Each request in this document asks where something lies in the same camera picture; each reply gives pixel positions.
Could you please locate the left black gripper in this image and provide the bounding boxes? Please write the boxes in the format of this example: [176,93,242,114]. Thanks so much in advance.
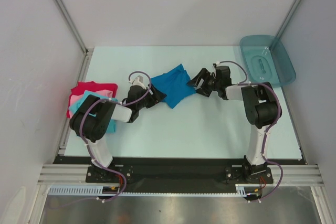
[136,83,166,110]

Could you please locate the folded pink t shirt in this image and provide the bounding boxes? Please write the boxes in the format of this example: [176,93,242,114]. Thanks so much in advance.
[69,90,113,106]

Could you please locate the right aluminium corner post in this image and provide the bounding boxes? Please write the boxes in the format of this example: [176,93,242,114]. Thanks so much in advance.
[275,0,303,40]

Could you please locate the folded red t shirt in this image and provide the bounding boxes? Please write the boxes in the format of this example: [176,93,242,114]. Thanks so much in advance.
[66,81,118,118]

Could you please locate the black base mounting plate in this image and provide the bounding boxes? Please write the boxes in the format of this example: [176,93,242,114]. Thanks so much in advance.
[54,155,274,194]

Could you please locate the folded cyan t shirt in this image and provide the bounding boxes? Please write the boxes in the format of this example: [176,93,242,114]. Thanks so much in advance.
[68,90,117,118]

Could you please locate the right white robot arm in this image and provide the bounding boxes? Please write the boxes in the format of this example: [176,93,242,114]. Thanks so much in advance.
[187,65,282,185]

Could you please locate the right light cable duct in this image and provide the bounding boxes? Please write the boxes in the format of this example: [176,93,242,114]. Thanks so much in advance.
[235,184,263,197]

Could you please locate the left aluminium corner post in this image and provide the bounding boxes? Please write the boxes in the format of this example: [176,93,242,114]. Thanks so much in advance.
[53,0,89,56]

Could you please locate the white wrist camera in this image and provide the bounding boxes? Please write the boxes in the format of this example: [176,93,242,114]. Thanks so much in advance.
[213,62,221,68]
[129,76,147,89]

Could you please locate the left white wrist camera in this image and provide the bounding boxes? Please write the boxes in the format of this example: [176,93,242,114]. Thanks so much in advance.
[129,76,147,89]

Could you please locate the teal transparent plastic bin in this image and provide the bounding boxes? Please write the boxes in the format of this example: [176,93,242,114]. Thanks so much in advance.
[239,35,296,87]

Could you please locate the aluminium corner post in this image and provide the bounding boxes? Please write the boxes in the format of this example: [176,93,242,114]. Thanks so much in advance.
[275,0,303,40]
[53,0,89,56]

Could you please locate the light blue cable duct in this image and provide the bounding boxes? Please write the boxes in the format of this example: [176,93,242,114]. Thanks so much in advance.
[49,185,103,196]

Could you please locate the aluminium front frame rail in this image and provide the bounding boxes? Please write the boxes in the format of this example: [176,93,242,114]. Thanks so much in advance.
[37,164,324,187]

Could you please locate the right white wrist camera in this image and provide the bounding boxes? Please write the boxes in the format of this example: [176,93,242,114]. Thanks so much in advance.
[213,62,221,68]

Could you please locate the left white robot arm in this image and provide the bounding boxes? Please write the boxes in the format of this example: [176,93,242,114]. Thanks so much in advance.
[69,84,166,182]

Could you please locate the blue t shirt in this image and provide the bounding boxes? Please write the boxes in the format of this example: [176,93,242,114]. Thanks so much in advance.
[151,64,196,109]

